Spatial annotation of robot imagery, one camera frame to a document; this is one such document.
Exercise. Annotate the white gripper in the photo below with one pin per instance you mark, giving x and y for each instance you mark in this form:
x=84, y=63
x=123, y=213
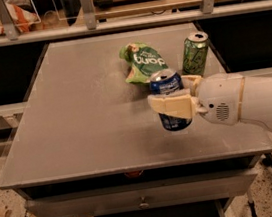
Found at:
x=219, y=98

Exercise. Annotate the blue pepsi can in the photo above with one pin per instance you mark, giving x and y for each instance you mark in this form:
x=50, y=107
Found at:
x=166, y=82

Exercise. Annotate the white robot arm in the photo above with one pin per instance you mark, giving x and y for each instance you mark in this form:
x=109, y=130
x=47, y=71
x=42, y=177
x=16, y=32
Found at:
x=256, y=104

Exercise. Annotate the green soda can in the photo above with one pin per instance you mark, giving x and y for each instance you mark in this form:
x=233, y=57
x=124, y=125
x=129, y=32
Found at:
x=195, y=53

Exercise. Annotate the green chip bag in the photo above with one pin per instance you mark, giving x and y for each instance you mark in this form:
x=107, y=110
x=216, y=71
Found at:
x=143, y=61

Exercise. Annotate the orange object under tabletop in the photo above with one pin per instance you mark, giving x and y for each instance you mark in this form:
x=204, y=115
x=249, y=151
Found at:
x=134, y=174

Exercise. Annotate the round metal drawer knob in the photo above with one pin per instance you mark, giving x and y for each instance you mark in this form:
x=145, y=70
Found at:
x=143, y=204

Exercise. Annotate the grey table drawer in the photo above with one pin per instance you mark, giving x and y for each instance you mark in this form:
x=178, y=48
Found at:
x=158, y=194

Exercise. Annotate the metal shelf rail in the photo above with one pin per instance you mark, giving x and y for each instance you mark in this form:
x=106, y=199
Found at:
x=91, y=19

